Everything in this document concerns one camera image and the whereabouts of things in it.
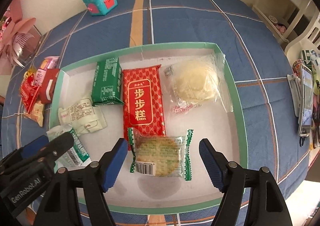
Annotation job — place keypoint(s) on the white wooden shelf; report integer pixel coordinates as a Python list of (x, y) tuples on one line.
[(294, 23)]

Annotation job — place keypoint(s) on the white tray with green rim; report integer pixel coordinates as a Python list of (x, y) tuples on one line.
[(135, 193)]

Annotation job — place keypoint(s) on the dark green snack packet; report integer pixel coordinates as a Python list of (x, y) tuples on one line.
[(107, 83)]

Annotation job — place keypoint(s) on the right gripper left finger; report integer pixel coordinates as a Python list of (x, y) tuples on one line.
[(60, 205)]

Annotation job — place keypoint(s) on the blue plaid tablecloth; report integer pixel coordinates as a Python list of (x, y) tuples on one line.
[(257, 63)]

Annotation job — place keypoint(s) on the teal toy box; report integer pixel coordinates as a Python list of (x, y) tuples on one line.
[(100, 7)]

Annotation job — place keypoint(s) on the dark red snack packet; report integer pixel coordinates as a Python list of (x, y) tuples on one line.
[(48, 85)]

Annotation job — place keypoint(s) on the red crinkled snack packet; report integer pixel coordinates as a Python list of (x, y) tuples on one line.
[(29, 92)]

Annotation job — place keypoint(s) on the pink paper flower bouquet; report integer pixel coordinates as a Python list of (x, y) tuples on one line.
[(17, 32)]

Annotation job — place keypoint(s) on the white phone stand with phone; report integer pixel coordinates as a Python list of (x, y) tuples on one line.
[(301, 87)]

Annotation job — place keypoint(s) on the white cream snack packet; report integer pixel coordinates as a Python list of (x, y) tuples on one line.
[(83, 117)]

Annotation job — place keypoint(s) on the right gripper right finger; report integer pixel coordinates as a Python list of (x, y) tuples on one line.
[(266, 205)]

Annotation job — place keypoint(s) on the clear wrapped white pastry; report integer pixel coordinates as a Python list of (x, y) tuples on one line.
[(194, 82)]

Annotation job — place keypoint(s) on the pink snack packet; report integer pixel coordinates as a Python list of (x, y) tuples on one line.
[(49, 62)]

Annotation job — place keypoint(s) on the beige round biscuit packet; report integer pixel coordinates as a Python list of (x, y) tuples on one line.
[(161, 156)]

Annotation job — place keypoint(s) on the red patterned cake packet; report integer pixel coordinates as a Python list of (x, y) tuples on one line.
[(143, 104)]

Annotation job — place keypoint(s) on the yellow cake packet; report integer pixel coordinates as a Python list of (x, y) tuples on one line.
[(29, 75)]

